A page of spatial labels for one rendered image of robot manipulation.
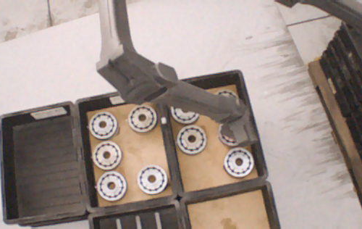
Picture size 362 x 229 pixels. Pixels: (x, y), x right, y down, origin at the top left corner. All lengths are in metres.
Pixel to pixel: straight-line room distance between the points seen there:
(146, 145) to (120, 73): 0.65
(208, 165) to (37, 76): 0.85
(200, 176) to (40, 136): 0.61
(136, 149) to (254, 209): 0.46
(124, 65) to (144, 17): 1.03
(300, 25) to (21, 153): 1.93
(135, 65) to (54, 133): 0.79
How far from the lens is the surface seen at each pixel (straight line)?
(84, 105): 1.39
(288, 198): 1.51
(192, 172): 1.34
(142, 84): 0.77
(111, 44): 0.76
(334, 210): 1.56
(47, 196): 1.42
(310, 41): 2.62
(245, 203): 1.34
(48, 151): 1.46
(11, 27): 2.87
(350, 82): 2.12
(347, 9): 0.90
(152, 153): 1.36
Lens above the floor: 2.15
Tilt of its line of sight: 70 degrees down
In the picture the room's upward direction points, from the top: 3 degrees counter-clockwise
